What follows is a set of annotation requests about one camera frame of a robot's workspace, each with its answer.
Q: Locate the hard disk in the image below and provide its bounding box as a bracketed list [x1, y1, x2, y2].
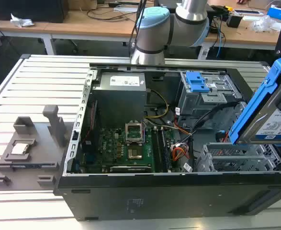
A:
[228, 53, 281, 146]

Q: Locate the metal disk bay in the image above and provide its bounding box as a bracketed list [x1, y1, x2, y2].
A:
[194, 142, 281, 173]

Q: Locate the black RAM slot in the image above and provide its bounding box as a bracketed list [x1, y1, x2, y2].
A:
[163, 128, 172, 173]
[156, 128, 165, 173]
[153, 128, 162, 173]
[159, 128, 169, 173]

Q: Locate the blue cardboard box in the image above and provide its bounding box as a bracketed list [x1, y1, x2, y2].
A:
[266, 5, 281, 20]

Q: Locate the clear plastic bag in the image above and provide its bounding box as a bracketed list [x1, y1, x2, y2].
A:
[253, 14, 281, 34]

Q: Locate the small black box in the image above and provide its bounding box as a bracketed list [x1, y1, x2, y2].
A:
[226, 14, 243, 29]

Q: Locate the blue plastic cage latch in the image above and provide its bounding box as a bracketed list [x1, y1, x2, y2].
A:
[185, 71, 211, 93]

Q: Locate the metal drive cage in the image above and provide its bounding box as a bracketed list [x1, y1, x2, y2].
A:
[178, 70, 245, 131]

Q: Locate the metal socket cover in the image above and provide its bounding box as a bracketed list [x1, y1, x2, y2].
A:
[125, 121, 145, 146]

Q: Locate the grey power supply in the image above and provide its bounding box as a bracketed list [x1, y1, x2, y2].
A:
[91, 71, 147, 122]

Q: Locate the CPU socket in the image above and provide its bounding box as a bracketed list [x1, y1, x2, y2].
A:
[127, 147, 144, 161]

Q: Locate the brown cardboard box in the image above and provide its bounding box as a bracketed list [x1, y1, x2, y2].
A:
[67, 0, 110, 11]

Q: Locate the wooden desk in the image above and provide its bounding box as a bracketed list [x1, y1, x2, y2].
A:
[0, 0, 281, 51]

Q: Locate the black graphics card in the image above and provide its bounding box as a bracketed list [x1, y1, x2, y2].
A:
[110, 164, 153, 173]

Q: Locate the green motherboard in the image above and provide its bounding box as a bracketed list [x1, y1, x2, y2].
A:
[81, 124, 177, 173]

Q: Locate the black PC case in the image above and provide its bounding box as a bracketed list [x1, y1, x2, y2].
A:
[53, 62, 281, 222]

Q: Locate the large black box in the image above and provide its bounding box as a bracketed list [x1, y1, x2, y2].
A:
[0, 0, 68, 24]

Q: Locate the white crumpled paper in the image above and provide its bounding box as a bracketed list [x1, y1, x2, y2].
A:
[10, 13, 35, 27]

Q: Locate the grey parts rack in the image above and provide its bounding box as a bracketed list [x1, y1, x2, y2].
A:
[0, 104, 71, 192]

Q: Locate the dark RAM stick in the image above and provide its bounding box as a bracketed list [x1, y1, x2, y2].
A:
[11, 162, 57, 169]

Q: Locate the silver CPU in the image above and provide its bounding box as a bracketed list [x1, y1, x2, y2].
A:
[11, 143, 31, 155]

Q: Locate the blue cable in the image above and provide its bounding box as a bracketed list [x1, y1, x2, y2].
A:
[215, 14, 226, 58]

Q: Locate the black sleeved wire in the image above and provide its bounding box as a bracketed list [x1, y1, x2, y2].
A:
[190, 101, 242, 135]

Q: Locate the yellow black wire bundle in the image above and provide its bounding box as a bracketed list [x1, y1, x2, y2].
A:
[145, 89, 170, 120]

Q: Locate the grey white wire bundle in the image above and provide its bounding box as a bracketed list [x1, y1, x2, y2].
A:
[144, 117, 192, 137]

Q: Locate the orange red wire bundle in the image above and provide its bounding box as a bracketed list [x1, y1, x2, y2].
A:
[172, 146, 191, 165]

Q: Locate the wire locking lever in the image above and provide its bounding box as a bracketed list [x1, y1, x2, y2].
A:
[141, 119, 147, 144]

